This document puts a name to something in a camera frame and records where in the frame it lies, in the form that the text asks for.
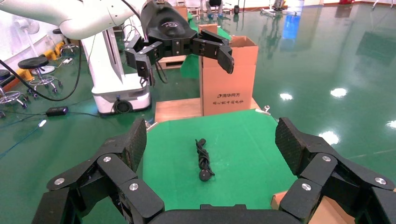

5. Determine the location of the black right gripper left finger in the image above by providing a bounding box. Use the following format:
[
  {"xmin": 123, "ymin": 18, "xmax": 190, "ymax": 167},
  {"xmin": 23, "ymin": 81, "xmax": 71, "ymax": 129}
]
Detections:
[{"xmin": 31, "ymin": 117, "xmax": 165, "ymax": 224}]

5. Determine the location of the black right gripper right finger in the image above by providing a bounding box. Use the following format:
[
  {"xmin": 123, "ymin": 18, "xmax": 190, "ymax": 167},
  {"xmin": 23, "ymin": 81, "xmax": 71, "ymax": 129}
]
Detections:
[{"xmin": 275, "ymin": 117, "xmax": 396, "ymax": 224}]

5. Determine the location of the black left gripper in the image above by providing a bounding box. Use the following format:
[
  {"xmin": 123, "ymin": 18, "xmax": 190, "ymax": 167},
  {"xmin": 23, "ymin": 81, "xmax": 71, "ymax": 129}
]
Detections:
[{"xmin": 124, "ymin": 1, "xmax": 235, "ymax": 86}]

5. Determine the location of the black power cable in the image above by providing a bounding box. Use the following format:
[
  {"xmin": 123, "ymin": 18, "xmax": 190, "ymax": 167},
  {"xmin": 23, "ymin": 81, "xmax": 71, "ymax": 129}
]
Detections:
[{"xmin": 195, "ymin": 138, "xmax": 216, "ymax": 182}]

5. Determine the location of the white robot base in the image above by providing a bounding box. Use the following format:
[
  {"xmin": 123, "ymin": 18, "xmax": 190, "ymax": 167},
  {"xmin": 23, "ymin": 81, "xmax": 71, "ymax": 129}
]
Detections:
[{"xmin": 81, "ymin": 28, "xmax": 152, "ymax": 115}]

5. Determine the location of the small plain cardboard box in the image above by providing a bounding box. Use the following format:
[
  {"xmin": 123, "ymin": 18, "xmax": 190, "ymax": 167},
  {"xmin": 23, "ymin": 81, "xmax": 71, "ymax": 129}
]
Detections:
[{"xmin": 198, "ymin": 23, "xmax": 219, "ymax": 35}]

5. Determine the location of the tall printed cardboard box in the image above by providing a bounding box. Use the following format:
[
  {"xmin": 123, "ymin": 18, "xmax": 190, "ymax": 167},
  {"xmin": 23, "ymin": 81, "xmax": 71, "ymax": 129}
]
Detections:
[{"xmin": 199, "ymin": 35, "xmax": 259, "ymax": 117}]

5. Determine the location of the low wooden crate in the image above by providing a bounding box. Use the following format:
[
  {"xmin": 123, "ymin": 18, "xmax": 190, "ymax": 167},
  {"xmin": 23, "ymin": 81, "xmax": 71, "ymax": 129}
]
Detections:
[{"xmin": 157, "ymin": 55, "xmax": 187, "ymax": 70}]

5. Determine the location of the green cloth-covered table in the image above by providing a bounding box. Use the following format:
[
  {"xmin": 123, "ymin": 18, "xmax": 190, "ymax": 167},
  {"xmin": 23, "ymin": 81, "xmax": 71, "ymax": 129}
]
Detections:
[{"xmin": 180, "ymin": 12, "xmax": 232, "ymax": 79}]

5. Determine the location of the seated person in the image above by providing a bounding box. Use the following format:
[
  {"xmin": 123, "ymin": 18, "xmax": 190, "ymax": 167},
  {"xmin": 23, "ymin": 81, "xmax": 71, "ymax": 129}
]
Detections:
[{"xmin": 205, "ymin": 0, "xmax": 224, "ymax": 18}]

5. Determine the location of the green table cloth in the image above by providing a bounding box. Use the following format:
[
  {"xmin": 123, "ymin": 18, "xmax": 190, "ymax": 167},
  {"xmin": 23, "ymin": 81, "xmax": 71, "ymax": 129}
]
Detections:
[{"xmin": 142, "ymin": 109, "xmax": 297, "ymax": 211}]

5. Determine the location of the black power adapter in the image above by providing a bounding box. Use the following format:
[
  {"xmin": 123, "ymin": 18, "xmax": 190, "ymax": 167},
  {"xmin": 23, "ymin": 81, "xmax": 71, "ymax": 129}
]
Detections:
[{"xmin": 45, "ymin": 106, "xmax": 69, "ymax": 117}]

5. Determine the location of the yellow plastic block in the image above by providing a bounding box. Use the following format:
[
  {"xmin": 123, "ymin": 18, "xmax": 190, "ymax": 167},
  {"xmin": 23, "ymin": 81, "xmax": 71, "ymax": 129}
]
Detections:
[{"xmin": 40, "ymin": 42, "xmax": 65, "ymax": 61}]

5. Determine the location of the black round stool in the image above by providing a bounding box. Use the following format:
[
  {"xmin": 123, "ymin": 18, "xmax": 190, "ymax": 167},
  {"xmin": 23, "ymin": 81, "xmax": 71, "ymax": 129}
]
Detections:
[
  {"xmin": 52, "ymin": 28, "xmax": 78, "ymax": 56},
  {"xmin": 17, "ymin": 56, "xmax": 63, "ymax": 95},
  {"xmin": 0, "ymin": 69, "xmax": 28, "ymax": 109}
]

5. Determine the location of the white standing fan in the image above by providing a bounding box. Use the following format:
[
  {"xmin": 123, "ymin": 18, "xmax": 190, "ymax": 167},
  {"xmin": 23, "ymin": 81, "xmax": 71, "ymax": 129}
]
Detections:
[{"xmin": 14, "ymin": 15, "xmax": 57, "ymax": 76}]

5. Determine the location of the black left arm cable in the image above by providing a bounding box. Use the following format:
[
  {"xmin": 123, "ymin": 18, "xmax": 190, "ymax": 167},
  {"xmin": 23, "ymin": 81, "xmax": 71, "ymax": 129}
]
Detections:
[{"xmin": 0, "ymin": 40, "xmax": 83, "ymax": 102}]

